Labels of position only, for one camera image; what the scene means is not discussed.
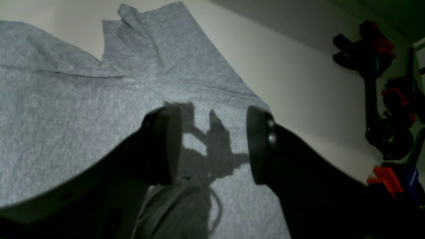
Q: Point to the lower left blue red clamp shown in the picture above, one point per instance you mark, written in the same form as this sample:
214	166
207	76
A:
404	100

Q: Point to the grey T-shirt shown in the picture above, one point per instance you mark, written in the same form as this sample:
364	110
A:
62	110

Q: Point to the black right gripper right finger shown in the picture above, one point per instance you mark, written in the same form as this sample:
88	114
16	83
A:
318	200

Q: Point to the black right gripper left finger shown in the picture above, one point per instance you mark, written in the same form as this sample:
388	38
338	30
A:
104	201

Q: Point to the black long bar clamp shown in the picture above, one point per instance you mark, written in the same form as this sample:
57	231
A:
392	138

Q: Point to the bottom blue red clamp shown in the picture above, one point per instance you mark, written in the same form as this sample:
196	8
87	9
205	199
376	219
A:
370	56

